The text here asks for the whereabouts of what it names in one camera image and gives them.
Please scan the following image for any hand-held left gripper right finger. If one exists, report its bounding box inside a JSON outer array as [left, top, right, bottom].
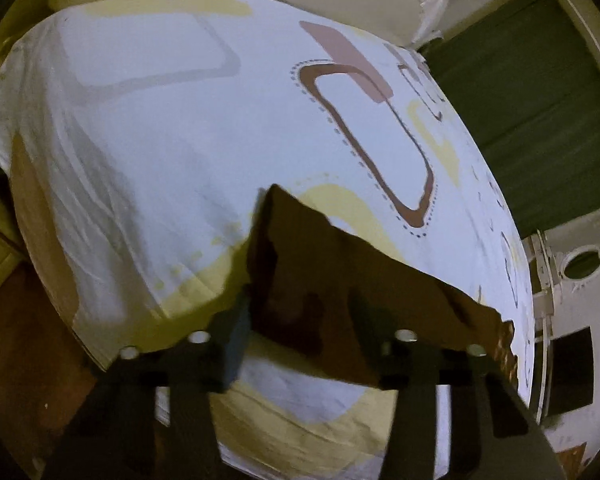
[[350, 294, 567, 480]]

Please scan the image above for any brown checked cloth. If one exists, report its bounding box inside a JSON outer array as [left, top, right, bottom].
[[245, 184, 519, 392]]

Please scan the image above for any green curtain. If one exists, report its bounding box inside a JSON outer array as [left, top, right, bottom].
[[417, 0, 600, 237]]

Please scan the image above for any white metal rail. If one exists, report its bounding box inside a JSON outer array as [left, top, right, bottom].
[[524, 232, 557, 418]]

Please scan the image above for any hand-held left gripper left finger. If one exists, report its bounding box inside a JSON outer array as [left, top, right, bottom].
[[42, 304, 254, 480]]

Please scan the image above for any white board with round hole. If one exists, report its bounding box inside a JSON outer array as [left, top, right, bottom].
[[525, 204, 600, 463]]

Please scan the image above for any white patterned bedsheet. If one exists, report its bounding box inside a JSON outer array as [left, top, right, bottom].
[[0, 0, 539, 480]]

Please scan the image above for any black screen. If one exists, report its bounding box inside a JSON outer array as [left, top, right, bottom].
[[547, 326, 596, 417]]

